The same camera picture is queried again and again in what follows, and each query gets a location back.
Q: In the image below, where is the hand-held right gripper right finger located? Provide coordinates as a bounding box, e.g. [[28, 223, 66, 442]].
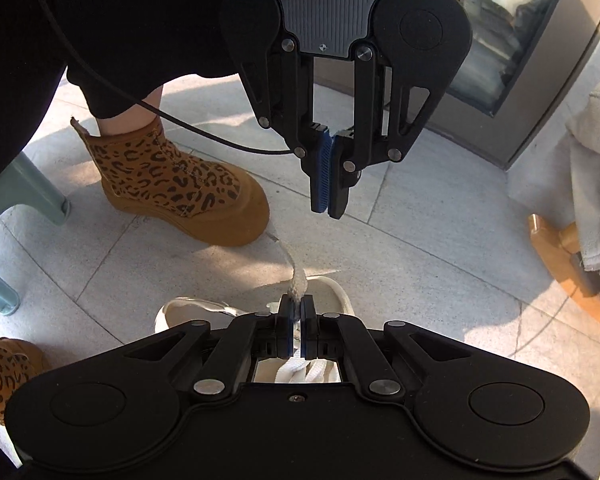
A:
[[303, 296, 476, 403]]

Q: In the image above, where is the cream shoelace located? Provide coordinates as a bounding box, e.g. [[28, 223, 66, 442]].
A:
[[266, 231, 333, 385]]

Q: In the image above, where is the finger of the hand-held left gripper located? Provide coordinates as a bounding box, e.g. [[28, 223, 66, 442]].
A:
[[327, 45, 449, 220], [239, 36, 334, 214]]

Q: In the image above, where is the glass door with dark frame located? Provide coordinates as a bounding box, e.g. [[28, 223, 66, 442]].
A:
[[427, 0, 600, 171]]

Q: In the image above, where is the leopard print ankle boot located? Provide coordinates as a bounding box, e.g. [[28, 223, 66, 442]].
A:
[[70, 116, 271, 248], [0, 338, 51, 427]]

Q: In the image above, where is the cream canvas shoe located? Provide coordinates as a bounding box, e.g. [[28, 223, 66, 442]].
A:
[[154, 275, 356, 385]]

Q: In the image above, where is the light blue stool leg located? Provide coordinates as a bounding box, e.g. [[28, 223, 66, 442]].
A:
[[0, 150, 72, 317]]

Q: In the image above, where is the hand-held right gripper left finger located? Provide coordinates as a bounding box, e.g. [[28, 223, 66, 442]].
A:
[[120, 296, 295, 403]]

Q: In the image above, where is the person's left leg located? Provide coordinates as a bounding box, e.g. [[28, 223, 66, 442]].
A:
[[0, 0, 246, 135]]

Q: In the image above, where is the wooden rocking chair base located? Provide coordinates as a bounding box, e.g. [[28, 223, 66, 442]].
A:
[[527, 210, 600, 333]]

